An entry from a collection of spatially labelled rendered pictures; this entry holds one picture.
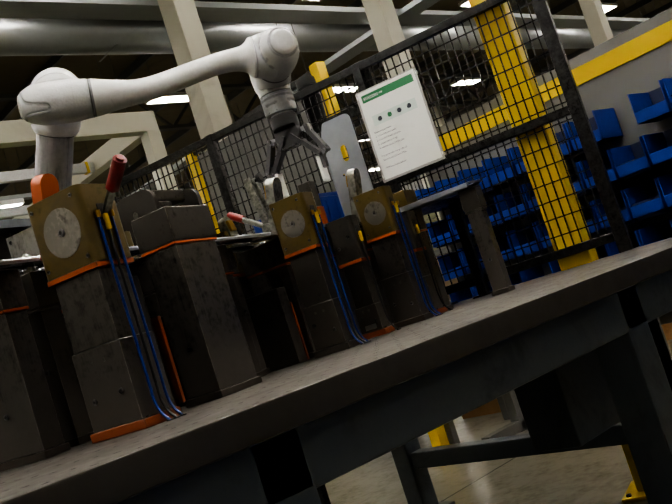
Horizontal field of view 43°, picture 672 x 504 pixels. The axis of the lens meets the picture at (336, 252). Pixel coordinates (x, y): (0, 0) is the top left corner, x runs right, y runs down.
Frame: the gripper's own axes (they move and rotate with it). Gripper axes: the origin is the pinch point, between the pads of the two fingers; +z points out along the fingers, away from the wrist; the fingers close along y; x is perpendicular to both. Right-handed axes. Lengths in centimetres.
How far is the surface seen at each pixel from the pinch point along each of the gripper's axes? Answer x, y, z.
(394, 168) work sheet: 54, 4, -4
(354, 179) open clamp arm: -7.6, 18.0, 4.8
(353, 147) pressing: 26.4, 5.1, -9.9
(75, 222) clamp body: -110, 22, 12
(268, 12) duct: 830, -418, -400
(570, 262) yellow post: 58, 47, 42
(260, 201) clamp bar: -1.5, -14.0, -0.6
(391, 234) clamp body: -8.8, 23.4, 21.2
